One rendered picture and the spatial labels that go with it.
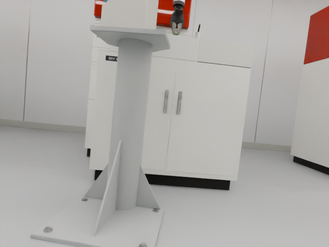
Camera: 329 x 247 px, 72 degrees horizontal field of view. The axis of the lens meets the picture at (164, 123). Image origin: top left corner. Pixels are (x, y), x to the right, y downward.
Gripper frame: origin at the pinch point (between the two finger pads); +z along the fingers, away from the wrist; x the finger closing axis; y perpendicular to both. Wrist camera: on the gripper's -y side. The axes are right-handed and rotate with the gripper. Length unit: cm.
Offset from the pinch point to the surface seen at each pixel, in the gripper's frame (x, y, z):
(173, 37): 1.9, -4.0, 3.1
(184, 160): -14, -4, 79
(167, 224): 0, -51, 97
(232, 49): -36.4, -4.0, 5.7
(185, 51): -6.5, -4.0, 10.4
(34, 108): 182, 207, 66
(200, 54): -16.5, -4.0, 11.1
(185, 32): -13, 58, -22
